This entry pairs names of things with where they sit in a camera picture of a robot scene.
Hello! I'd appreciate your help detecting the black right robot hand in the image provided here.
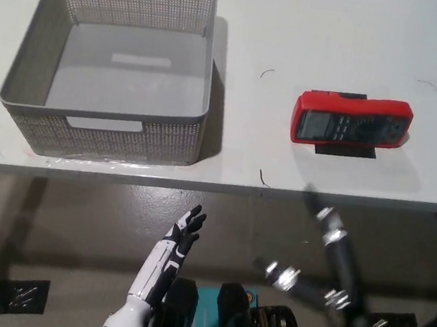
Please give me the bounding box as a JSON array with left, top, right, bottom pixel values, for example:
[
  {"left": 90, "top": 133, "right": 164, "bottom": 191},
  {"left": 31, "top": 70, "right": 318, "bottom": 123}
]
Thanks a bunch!
[{"left": 246, "top": 176, "right": 400, "bottom": 327}]

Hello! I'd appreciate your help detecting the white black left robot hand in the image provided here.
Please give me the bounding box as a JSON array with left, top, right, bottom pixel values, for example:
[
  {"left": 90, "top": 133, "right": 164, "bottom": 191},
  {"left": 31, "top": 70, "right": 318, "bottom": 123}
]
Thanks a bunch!
[{"left": 125, "top": 196, "right": 210, "bottom": 315}]

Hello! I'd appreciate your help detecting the red digital multimeter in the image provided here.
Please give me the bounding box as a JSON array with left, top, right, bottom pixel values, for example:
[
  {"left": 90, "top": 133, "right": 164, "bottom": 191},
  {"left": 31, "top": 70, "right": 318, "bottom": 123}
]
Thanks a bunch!
[{"left": 289, "top": 86, "right": 416, "bottom": 158}]

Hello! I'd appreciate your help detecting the black tape patch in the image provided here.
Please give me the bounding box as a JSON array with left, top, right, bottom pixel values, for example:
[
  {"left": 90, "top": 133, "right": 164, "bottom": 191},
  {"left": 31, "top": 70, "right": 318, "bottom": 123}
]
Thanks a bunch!
[{"left": 312, "top": 88, "right": 387, "bottom": 163}]

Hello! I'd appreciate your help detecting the clear tape strip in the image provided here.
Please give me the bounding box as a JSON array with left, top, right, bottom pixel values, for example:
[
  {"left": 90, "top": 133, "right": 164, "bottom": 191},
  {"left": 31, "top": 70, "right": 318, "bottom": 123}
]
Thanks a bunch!
[{"left": 42, "top": 148, "right": 156, "bottom": 177}]

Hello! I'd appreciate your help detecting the grey perforated plastic basket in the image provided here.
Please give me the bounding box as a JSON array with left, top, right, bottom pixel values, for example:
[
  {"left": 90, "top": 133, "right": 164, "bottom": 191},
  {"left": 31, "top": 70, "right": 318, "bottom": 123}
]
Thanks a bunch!
[{"left": 0, "top": 0, "right": 226, "bottom": 177}]

